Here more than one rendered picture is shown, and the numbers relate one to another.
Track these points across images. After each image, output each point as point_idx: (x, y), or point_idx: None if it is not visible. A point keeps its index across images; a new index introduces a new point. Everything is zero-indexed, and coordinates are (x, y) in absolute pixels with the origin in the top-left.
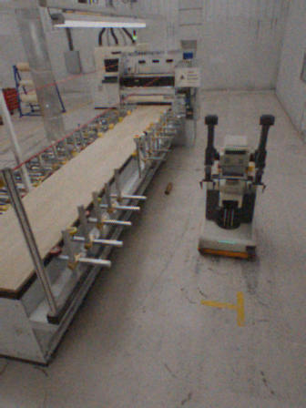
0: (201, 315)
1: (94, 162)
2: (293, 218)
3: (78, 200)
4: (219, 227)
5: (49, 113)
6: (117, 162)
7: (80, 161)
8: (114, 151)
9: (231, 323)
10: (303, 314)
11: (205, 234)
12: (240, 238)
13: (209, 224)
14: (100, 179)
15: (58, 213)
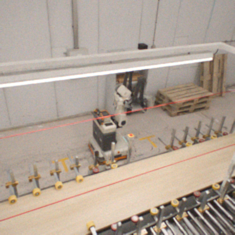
0: (161, 145)
1: (155, 179)
2: (63, 136)
3: (198, 149)
4: (116, 142)
5: None
6: (140, 164)
7: (163, 190)
8: (122, 182)
9: (156, 137)
10: (133, 125)
11: (127, 145)
12: (119, 134)
13: (117, 147)
14: (171, 156)
15: (214, 149)
